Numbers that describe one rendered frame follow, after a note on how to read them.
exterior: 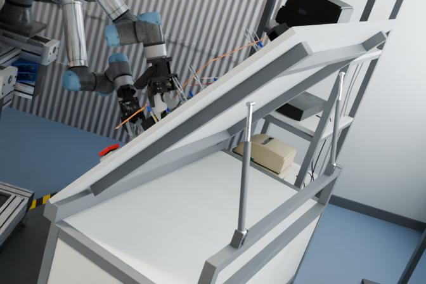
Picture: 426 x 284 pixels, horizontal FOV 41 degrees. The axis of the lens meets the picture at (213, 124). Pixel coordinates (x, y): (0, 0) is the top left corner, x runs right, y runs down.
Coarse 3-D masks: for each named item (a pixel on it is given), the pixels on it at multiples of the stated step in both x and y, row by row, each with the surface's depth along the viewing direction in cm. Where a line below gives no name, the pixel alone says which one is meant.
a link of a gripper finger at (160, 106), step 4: (156, 96) 191; (160, 96) 191; (156, 100) 192; (160, 100) 191; (156, 104) 191; (160, 104) 191; (164, 104) 190; (152, 108) 192; (156, 108) 191; (160, 108) 191; (164, 108) 190; (156, 112) 192; (160, 116) 193
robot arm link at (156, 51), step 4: (160, 44) 188; (164, 44) 190; (144, 48) 189; (148, 48) 188; (152, 48) 187; (156, 48) 187; (160, 48) 188; (164, 48) 189; (144, 52) 191; (148, 52) 188; (152, 52) 187; (156, 52) 187; (160, 52) 188; (164, 52) 189; (148, 56) 188; (152, 56) 188; (156, 56) 188; (160, 56) 189; (164, 56) 190
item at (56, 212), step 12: (216, 144) 275; (192, 156) 257; (204, 156) 269; (168, 168) 241; (132, 180) 219; (144, 180) 228; (84, 192) 197; (108, 192) 208; (120, 192) 216; (48, 204) 186; (60, 204) 186; (72, 204) 191; (84, 204) 197; (96, 204) 204; (48, 216) 187; (60, 216) 188
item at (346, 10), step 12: (288, 0) 270; (300, 0) 266; (312, 0) 264; (324, 0) 262; (336, 0) 273; (288, 12) 270; (300, 12) 267; (312, 12) 265; (324, 12) 262; (336, 12) 260; (348, 12) 270; (288, 24) 271; (300, 24) 268; (312, 24) 266; (324, 24) 264
